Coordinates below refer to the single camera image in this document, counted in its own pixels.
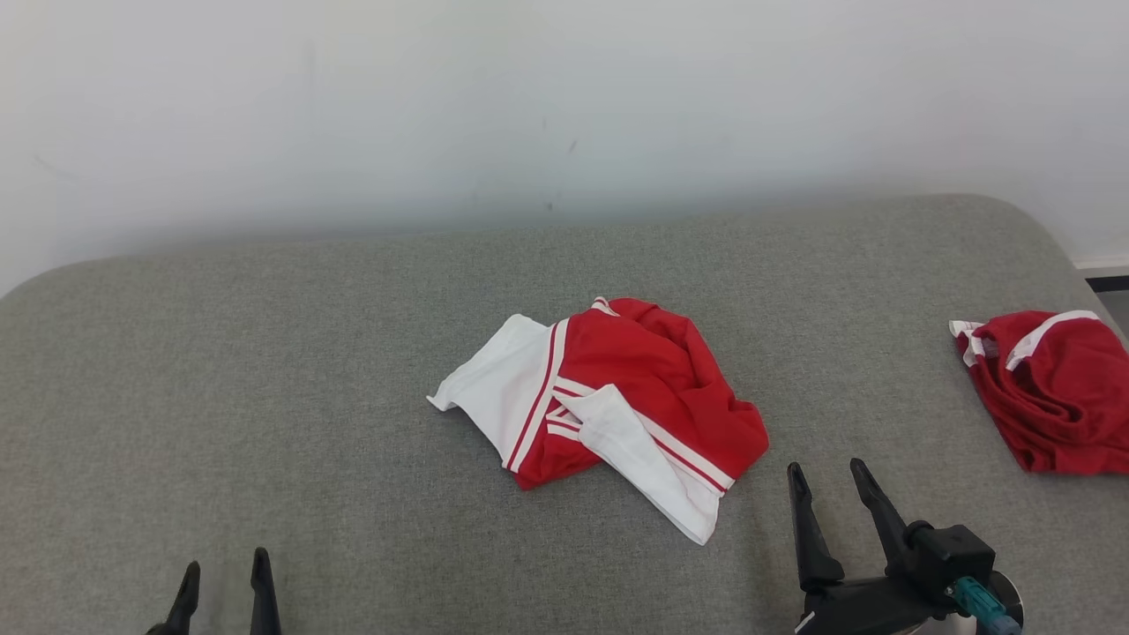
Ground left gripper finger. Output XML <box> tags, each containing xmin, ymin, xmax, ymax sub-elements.
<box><xmin>146</xmin><ymin>561</ymin><xmax>202</xmax><ymax>635</ymax></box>
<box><xmin>250</xmin><ymin>548</ymin><xmax>283</xmax><ymax>635</ymax></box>

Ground red shorts white stripe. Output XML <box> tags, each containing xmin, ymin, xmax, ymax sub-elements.
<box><xmin>949</xmin><ymin>309</ymin><xmax>1129</xmax><ymax>475</ymax></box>

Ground red basketball jersey white sleeves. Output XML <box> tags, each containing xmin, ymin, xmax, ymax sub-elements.
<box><xmin>426</xmin><ymin>296</ymin><xmax>770</xmax><ymax>546</ymax></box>

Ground teal cable connector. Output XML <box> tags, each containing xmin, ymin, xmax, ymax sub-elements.
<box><xmin>951</xmin><ymin>578</ymin><xmax>1024</xmax><ymax>635</ymax></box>

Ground grey fabric sofa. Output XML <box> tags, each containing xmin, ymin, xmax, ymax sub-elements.
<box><xmin>0</xmin><ymin>194</ymin><xmax>1129</xmax><ymax>635</ymax></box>

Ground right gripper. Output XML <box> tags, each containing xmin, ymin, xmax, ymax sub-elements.
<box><xmin>787</xmin><ymin>458</ymin><xmax>967</xmax><ymax>635</ymax></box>

